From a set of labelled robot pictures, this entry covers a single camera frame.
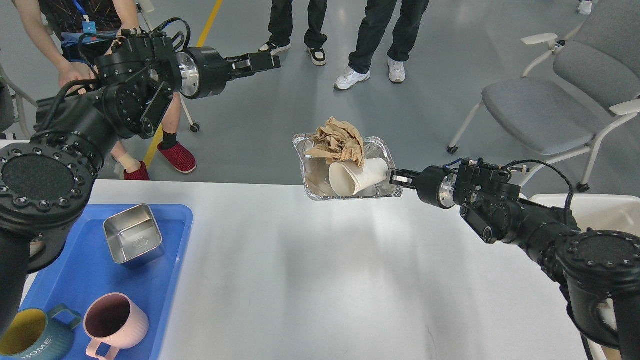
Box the blue plastic tray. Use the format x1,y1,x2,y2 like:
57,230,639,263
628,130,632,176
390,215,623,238
20,203,194,360

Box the white paper cup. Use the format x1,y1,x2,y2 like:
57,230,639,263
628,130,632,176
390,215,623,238
328,157,389,197

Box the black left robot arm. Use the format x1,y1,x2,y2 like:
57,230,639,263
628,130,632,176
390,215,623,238
0,18,281,333

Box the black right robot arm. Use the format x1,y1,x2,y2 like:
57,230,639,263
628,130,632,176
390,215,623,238
390,158,640,360

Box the white plastic bin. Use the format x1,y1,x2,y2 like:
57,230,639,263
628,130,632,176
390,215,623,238
508,194,640,360

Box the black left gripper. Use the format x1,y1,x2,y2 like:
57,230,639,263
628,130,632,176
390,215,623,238
176,47,281,100

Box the teal mug yellow inside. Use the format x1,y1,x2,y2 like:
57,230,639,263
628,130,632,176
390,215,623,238
0,304,83,360

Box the pink ribbed mug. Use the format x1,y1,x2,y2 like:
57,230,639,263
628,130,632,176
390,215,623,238
83,292,149,360

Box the standing person white sneakers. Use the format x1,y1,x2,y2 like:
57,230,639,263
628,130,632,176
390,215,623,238
334,0,430,91

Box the grey chair far left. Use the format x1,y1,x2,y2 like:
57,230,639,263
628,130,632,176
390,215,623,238
0,64,37,139

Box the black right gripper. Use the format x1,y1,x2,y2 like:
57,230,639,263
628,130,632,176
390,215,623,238
390,166,457,209

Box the standing person black white shoes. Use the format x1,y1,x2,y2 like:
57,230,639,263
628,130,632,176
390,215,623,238
258,0,329,67

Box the aluminium foil tray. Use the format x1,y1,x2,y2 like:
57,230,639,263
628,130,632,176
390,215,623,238
292,133,403,201

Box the brown paper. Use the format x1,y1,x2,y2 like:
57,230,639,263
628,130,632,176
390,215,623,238
304,117,365,167

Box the seated person in shorts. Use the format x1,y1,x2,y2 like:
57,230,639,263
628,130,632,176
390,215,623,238
15,0,197,181

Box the grey office chair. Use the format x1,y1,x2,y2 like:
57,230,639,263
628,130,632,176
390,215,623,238
446,0,640,193

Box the stainless steel rectangular tray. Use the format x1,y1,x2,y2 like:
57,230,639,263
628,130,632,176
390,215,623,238
103,203,165,269

